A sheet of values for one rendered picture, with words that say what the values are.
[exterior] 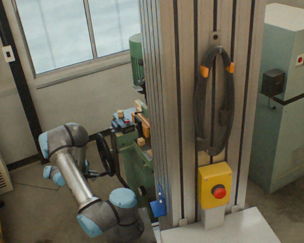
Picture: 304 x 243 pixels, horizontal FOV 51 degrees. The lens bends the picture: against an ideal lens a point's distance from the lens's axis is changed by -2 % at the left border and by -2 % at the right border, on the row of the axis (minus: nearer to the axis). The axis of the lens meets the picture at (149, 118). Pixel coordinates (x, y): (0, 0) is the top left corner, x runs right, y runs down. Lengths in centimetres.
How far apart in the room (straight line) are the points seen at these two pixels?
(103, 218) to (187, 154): 64
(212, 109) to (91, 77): 251
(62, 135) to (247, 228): 90
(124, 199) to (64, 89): 198
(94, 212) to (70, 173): 21
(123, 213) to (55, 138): 46
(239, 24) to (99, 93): 272
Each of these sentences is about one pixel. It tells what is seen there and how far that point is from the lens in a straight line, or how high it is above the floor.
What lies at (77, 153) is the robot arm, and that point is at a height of 105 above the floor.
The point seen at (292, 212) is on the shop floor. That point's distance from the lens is 289.
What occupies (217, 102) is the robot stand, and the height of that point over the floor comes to 166.
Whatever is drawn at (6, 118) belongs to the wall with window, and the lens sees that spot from 327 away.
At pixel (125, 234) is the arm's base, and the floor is 86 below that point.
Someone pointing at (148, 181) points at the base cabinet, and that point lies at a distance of 206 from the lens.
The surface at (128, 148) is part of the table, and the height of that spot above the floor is 87.
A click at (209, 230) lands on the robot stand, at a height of 123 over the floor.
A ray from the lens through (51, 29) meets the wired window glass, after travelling 314.
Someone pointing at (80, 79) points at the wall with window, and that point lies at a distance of 327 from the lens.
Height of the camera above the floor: 209
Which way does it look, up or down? 32 degrees down
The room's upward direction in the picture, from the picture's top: 5 degrees counter-clockwise
